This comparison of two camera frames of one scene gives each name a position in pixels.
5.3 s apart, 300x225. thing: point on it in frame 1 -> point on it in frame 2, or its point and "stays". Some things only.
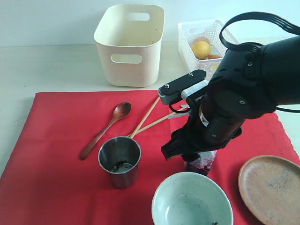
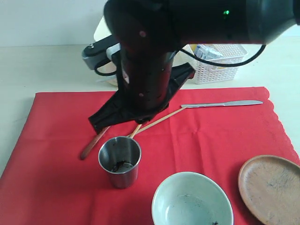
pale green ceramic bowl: (192, 198) stays
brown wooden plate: (270, 186) stays
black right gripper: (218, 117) -> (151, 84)
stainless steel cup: (120, 157) stays
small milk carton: (202, 165) -> (206, 52)
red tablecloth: (48, 182) stays
